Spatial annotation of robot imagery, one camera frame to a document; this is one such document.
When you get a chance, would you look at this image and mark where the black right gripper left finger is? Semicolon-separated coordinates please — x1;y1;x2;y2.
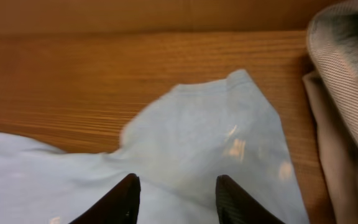
70;174;141;224

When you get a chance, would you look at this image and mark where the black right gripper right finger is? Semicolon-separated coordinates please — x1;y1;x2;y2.
215;175;284;224

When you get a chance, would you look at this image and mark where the light blue t-shirt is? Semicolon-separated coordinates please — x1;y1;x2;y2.
0;70;309;223

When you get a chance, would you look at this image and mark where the folded beige garment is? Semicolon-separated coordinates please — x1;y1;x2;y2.
303;71;358;223

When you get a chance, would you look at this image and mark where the folded grey garment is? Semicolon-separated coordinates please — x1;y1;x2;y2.
307;1;358;146

